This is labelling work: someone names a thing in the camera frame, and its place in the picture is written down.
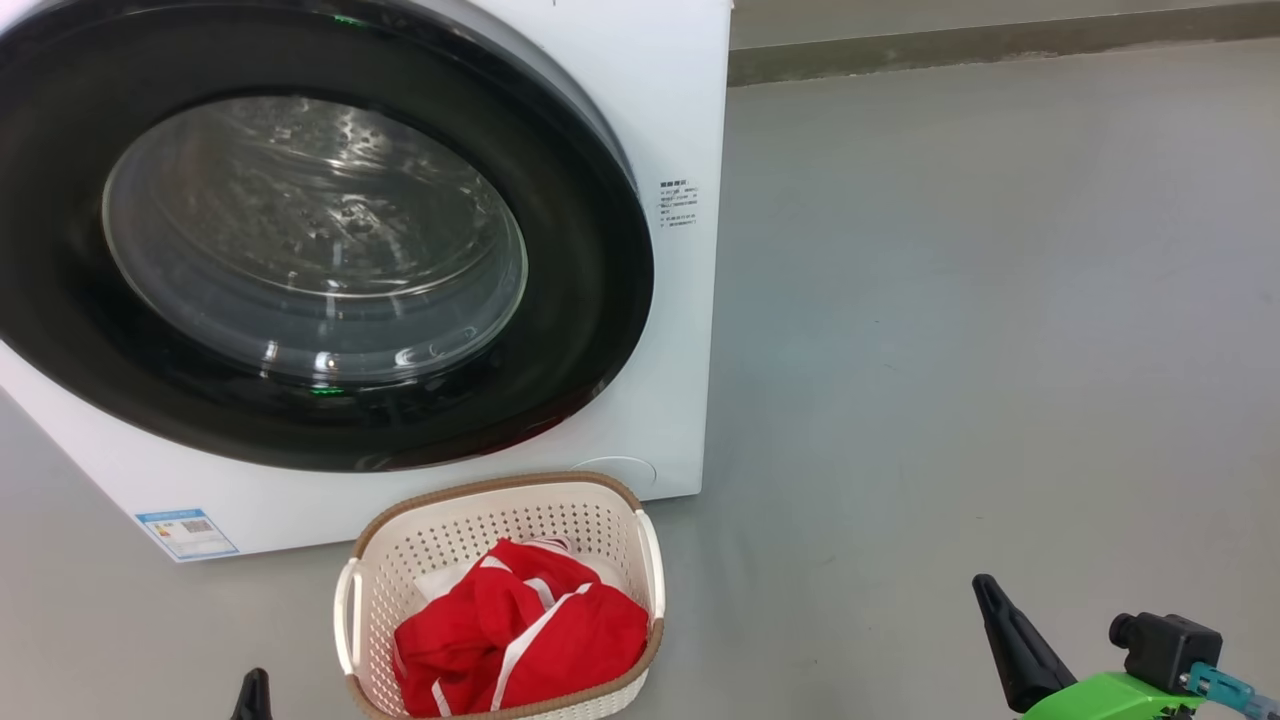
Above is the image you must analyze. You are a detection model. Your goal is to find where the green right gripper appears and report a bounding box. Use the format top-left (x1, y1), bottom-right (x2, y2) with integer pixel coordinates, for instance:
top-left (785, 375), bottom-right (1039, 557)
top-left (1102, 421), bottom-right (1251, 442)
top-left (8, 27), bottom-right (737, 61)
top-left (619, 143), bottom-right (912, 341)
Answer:
top-left (972, 574), bottom-right (1209, 720)

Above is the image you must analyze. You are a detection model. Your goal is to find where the cream perforated basket brown rim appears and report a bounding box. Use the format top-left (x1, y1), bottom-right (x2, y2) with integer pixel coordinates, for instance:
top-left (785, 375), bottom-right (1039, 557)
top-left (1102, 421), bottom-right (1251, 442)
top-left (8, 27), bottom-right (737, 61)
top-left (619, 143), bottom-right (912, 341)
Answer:
top-left (333, 471), bottom-right (666, 720)

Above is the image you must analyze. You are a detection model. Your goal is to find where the black round glass washer door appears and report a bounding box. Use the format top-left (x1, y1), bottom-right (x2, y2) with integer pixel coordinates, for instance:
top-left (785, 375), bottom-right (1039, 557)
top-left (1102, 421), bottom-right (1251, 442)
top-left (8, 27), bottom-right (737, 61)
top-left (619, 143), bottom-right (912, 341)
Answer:
top-left (0, 0), bottom-right (656, 473)

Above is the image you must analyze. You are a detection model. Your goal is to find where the red Bulls jersey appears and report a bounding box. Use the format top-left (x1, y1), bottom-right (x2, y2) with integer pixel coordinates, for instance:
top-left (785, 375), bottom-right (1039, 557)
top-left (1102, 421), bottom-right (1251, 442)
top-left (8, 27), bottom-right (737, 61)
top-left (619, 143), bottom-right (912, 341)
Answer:
top-left (393, 537), bottom-right (651, 718)

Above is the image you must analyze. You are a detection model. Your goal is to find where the round filter cover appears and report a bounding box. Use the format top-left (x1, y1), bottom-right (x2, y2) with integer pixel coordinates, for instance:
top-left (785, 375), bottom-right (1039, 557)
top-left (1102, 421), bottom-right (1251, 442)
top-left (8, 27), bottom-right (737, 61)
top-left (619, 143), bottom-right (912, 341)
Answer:
top-left (570, 456), bottom-right (659, 493)

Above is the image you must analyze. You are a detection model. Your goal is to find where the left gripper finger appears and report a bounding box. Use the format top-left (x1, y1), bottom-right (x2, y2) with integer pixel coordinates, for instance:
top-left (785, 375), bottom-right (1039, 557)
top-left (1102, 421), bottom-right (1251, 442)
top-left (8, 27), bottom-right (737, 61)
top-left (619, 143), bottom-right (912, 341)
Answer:
top-left (230, 668), bottom-right (273, 720)

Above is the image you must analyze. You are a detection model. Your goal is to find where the teal cable connector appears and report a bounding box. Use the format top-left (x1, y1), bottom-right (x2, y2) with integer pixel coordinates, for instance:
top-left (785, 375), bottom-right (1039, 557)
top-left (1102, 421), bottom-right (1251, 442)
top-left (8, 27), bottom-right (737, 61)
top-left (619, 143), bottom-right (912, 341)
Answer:
top-left (1180, 662), bottom-right (1280, 720)

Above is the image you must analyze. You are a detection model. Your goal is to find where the grey skirting board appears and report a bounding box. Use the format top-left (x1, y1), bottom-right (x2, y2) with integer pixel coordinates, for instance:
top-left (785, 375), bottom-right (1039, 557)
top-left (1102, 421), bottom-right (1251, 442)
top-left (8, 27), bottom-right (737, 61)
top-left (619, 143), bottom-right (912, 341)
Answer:
top-left (728, 2), bottom-right (1280, 87)

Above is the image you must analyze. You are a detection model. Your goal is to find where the white front-load washing machine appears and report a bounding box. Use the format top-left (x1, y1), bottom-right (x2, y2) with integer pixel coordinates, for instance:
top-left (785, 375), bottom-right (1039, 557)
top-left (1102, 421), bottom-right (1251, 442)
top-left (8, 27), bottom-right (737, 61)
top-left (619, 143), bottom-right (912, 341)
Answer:
top-left (0, 0), bottom-right (734, 563)

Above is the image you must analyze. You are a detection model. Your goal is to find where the blue energy label sticker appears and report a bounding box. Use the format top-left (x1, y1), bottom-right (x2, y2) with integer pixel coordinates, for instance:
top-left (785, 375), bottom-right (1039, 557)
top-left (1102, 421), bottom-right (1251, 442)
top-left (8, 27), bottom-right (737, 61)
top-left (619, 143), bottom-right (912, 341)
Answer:
top-left (135, 508), bottom-right (241, 561)

